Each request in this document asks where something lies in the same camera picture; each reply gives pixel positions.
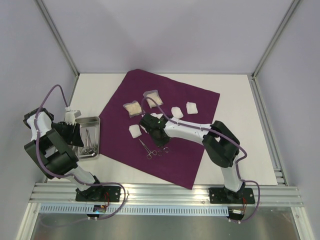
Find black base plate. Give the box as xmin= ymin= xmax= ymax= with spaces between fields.
xmin=75 ymin=185 xmax=121 ymax=203
xmin=208 ymin=187 xmax=256 ymax=205

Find left gauze packet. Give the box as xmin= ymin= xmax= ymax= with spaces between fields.
xmin=123 ymin=100 xmax=144 ymax=118

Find gauze packet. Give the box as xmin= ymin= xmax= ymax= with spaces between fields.
xmin=143 ymin=89 xmax=164 ymax=109
xmin=123 ymin=100 xmax=144 ymax=118

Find purple cloth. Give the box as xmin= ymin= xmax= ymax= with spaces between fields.
xmin=98 ymin=69 xmax=220 ymax=189

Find left aluminium frame post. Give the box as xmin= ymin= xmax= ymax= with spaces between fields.
xmin=34 ymin=0 xmax=80 ymax=79

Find steel forceps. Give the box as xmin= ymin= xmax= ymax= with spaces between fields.
xmin=87 ymin=130 xmax=98 ymax=153
xmin=139 ymin=139 xmax=158 ymax=160
xmin=82 ymin=129 xmax=90 ymax=155
xmin=157 ymin=147 xmax=170 ymax=156

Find slotted cable duct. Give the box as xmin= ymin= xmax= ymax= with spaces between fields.
xmin=39 ymin=203 xmax=229 ymax=217

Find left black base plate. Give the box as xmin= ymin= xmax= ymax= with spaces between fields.
xmin=75 ymin=185 xmax=121 ymax=203

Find long steel tweezers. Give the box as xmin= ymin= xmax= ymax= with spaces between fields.
xmin=81 ymin=130 xmax=88 ymax=155

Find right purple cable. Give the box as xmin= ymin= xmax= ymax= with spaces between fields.
xmin=141 ymin=95 xmax=261 ymax=223

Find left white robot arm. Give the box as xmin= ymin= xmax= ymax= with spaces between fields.
xmin=23 ymin=108 xmax=107 ymax=202

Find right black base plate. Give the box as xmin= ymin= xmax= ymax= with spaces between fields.
xmin=208 ymin=187 xmax=256 ymax=205

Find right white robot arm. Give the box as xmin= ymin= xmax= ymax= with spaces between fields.
xmin=139 ymin=113 xmax=246 ymax=203

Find aluminium frame post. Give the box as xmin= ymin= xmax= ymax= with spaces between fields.
xmin=34 ymin=0 xmax=80 ymax=79
xmin=251 ymin=0 xmax=303 ymax=81

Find right gauze packet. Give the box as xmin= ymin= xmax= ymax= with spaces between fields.
xmin=143 ymin=89 xmax=164 ymax=109

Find right aluminium frame post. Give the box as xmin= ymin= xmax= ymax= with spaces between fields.
xmin=251 ymin=0 xmax=303 ymax=81

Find aluminium rail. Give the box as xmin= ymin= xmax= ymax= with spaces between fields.
xmin=29 ymin=181 xmax=304 ymax=207

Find white gauze pad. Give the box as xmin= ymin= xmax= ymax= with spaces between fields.
xmin=139 ymin=125 xmax=148 ymax=134
xmin=171 ymin=106 xmax=184 ymax=119
xmin=186 ymin=102 xmax=198 ymax=115
xmin=128 ymin=124 xmax=142 ymax=139

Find steel instrument tray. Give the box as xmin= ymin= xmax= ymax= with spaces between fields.
xmin=74 ymin=116 xmax=100 ymax=161

